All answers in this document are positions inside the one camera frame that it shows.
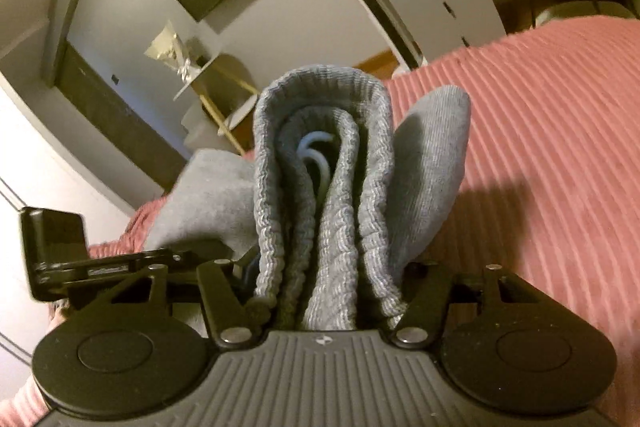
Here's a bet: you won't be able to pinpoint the pink ribbed bedspread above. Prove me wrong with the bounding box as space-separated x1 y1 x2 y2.
0 14 640 427

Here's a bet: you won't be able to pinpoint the white cabinet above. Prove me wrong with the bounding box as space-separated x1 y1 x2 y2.
377 0 507 58

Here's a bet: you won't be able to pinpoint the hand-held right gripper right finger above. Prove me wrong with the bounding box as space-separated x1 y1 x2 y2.
390 259 598 349

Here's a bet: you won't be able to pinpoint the grey pants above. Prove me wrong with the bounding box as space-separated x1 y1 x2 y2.
145 66 473 333

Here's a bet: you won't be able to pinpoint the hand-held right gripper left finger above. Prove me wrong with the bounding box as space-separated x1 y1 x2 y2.
59 254 261 349

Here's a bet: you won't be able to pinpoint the dark brown door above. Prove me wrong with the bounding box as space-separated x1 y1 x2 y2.
55 42 188 194

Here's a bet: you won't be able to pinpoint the gold round side table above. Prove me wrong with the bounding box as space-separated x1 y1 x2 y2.
172 54 261 156

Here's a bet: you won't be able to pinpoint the wrapped flower bouquet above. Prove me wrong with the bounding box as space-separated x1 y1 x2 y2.
144 21 201 84

